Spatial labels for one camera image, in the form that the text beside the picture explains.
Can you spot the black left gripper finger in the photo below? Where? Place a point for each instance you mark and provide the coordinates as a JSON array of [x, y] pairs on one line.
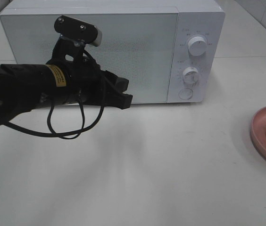
[[120, 100], [119, 83]]

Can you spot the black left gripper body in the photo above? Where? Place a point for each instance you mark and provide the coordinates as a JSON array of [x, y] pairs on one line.
[[80, 70]]

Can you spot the white microwave door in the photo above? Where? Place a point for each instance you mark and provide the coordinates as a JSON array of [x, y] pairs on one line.
[[138, 47]]

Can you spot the round door release button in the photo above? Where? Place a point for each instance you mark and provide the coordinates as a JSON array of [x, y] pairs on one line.
[[185, 94]]

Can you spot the white timer knob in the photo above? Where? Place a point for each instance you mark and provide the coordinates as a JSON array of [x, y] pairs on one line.
[[191, 75]]

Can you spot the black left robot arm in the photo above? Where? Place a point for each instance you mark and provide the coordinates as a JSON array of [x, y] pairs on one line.
[[25, 87]]

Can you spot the white microwave oven body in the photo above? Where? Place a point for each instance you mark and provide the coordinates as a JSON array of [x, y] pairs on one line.
[[194, 17]]

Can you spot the upper white round knob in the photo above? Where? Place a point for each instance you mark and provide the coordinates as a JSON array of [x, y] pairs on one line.
[[197, 45]]

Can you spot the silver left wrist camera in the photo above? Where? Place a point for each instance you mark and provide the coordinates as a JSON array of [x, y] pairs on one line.
[[78, 30]]

